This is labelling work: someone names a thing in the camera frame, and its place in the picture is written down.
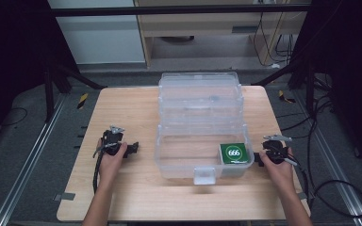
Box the black horizontal frame bar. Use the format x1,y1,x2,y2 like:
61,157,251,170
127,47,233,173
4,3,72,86
48,3,312,18

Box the yellow black striped tape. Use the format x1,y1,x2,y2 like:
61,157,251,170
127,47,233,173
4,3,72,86
277,89,297,105
76,92,90,110

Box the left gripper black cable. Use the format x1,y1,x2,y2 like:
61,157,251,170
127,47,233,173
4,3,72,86
91,152,106,195

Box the person's right hand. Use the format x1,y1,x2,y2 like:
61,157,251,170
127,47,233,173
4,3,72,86
258,146,297,197

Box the white cabinet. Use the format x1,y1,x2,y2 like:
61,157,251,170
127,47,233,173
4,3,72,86
47,0,146,65

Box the green square box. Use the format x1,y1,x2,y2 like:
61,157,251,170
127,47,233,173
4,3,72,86
218,142,250,166

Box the black floor cable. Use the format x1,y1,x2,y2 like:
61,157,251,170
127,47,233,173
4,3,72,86
0,106,29,133

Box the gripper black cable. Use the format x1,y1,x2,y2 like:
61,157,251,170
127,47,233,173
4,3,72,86
91,152,106,195
290,154,362,219

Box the black metal stand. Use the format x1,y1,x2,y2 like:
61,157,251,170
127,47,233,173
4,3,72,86
42,60,107,124
251,53,317,119

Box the aluminium floor rail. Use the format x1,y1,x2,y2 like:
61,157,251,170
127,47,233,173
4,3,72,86
293,90,362,226
0,93,68,226

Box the hanging black cables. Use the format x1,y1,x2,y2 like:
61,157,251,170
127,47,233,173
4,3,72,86
252,12,300,68

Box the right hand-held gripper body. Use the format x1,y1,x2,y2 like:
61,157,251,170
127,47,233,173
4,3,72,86
261,134,299,167

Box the grey tape strip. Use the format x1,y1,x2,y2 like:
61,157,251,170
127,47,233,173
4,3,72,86
53,191,76,202

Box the clear plastic storage box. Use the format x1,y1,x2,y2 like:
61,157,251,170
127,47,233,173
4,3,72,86
154,72,255,186

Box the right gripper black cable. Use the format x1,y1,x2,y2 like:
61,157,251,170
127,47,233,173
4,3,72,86
290,154,362,219

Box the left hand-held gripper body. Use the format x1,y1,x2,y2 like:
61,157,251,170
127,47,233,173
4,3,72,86
92,124,132,159

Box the person's left hand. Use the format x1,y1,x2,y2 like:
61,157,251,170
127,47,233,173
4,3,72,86
96,138,128,186

